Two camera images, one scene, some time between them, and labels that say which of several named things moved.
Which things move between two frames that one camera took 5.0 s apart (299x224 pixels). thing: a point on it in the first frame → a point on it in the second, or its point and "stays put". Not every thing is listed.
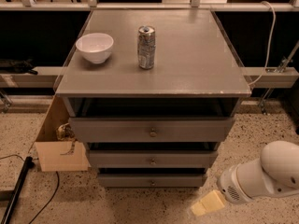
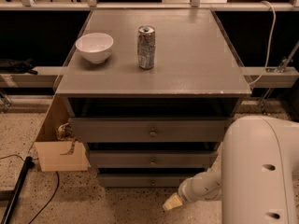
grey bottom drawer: x=150 y=180 stays put
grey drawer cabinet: x=159 y=127 stays put
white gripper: x=230 y=184 → x=186 y=192
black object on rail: x=18 y=66 stays put
